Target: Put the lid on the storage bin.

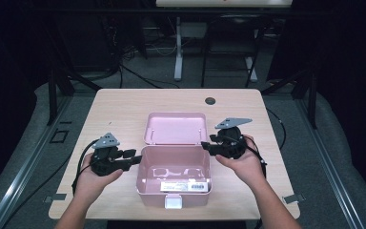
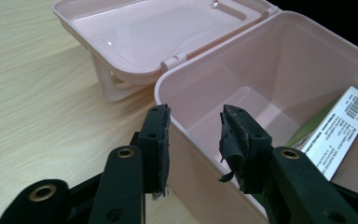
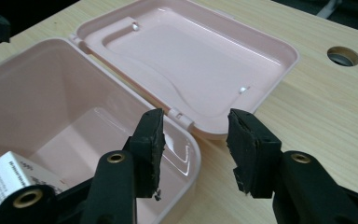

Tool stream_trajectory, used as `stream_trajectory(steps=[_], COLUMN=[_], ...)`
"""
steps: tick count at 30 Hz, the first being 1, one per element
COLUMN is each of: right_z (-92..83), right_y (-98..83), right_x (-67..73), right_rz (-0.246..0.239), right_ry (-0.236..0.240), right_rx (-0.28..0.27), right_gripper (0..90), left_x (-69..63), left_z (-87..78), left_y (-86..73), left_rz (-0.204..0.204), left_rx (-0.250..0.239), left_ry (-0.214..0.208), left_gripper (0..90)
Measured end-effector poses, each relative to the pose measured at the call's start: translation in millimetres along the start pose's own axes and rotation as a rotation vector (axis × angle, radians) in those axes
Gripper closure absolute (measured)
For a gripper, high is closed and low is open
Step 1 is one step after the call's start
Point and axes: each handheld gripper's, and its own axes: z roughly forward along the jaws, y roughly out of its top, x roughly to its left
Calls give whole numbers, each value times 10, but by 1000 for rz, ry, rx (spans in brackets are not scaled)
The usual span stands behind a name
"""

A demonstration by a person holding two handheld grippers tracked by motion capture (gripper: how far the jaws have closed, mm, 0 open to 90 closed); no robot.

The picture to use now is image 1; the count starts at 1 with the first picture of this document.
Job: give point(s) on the black metal stand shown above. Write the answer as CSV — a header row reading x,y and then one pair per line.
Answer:
x,y
52,95
313,98

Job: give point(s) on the aluminium floor rail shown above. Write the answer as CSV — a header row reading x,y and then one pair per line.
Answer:
x,y
28,162
327,162

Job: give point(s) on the pink plastic storage box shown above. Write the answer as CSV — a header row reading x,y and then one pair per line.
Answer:
x,y
174,159

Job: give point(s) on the person's left hand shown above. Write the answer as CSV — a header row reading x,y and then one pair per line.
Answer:
x,y
90,183

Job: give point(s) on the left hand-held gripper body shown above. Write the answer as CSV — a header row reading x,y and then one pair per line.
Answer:
x,y
103,160

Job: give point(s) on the black chair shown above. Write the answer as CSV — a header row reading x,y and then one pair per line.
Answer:
x,y
235,28

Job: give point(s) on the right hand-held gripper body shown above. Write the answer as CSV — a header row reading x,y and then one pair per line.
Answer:
x,y
233,143

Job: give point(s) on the grey tape piece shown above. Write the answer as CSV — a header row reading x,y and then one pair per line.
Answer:
x,y
294,198
55,198

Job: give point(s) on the person's right hand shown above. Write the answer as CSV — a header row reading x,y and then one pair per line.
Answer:
x,y
249,167

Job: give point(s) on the white desk leg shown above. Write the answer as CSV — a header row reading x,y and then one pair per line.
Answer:
x,y
178,51

